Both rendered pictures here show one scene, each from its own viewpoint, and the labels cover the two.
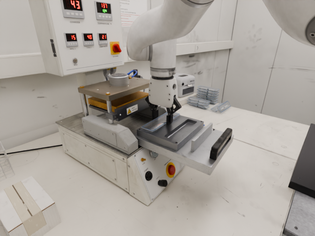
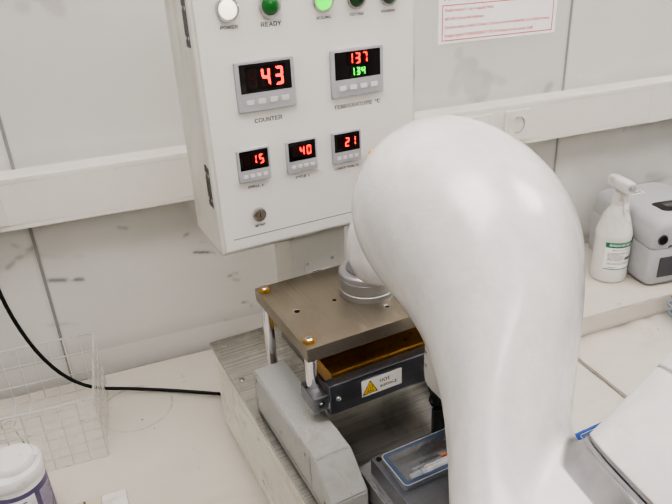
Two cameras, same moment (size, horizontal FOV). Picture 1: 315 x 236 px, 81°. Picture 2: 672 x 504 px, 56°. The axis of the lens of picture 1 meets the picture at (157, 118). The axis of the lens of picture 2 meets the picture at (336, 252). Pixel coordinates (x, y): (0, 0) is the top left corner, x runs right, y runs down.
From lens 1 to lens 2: 31 cm
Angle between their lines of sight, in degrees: 26
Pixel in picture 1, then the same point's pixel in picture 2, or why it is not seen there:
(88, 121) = (265, 388)
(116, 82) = (352, 292)
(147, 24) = not seen: hidden behind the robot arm
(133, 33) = (352, 243)
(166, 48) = not seen: hidden behind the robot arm
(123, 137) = (323, 476)
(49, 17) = (203, 120)
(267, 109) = not seen: outside the picture
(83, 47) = (285, 178)
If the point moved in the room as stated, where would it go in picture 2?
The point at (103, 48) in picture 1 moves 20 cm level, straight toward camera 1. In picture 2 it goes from (347, 172) to (317, 225)
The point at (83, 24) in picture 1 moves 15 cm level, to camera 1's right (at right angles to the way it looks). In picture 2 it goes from (290, 118) to (391, 126)
